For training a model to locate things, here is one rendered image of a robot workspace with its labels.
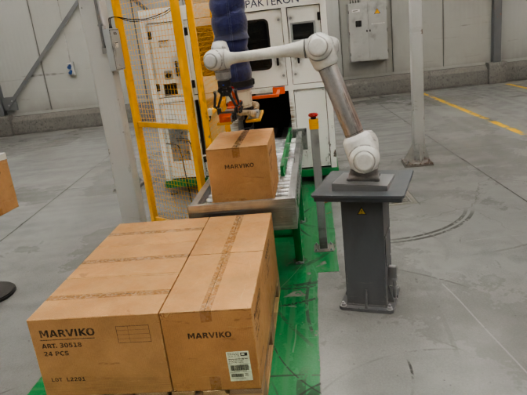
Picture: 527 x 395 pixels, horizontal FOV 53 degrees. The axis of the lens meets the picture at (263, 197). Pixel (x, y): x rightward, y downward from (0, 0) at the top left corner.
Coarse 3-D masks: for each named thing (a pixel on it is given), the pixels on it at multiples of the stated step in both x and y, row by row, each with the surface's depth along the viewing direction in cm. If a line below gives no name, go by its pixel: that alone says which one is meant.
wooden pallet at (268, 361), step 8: (272, 312) 295; (272, 320) 292; (272, 328) 289; (272, 336) 286; (272, 344) 286; (272, 352) 281; (264, 368) 246; (264, 376) 244; (264, 384) 242; (168, 392) 239; (176, 392) 237; (184, 392) 236; (192, 392) 236; (200, 392) 239; (208, 392) 235; (216, 392) 235; (224, 392) 234; (232, 392) 234; (240, 392) 234; (248, 392) 233; (256, 392) 233; (264, 392) 240
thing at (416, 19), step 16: (416, 0) 554; (416, 16) 558; (416, 32) 563; (416, 48) 568; (416, 64) 573; (416, 80) 578; (416, 96) 583; (416, 112) 589; (416, 128) 594; (416, 144) 600
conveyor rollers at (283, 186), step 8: (280, 144) 524; (280, 152) 497; (280, 160) 463; (288, 160) 462; (288, 168) 436; (280, 176) 412; (288, 176) 410; (280, 184) 394; (288, 184) 393; (280, 192) 377; (288, 192) 369; (208, 200) 374
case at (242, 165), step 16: (272, 128) 389; (224, 144) 350; (240, 144) 344; (256, 144) 339; (272, 144) 372; (208, 160) 341; (224, 160) 341; (240, 160) 340; (256, 160) 339; (272, 160) 363; (224, 176) 344; (240, 176) 343; (256, 176) 342; (272, 176) 354; (224, 192) 347; (240, 192) 346; (256, 192) 345; (272, 192) 345
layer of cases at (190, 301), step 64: (128, 256) 290; (192, 256) 280; (256, 256) 271; (64, 320) 230; (128, 320) 228; (192, 320) 225; (256, 320) 234; (64, 384) 241; (128, 384) 238; (192, 384) 235; (256, 384) 232
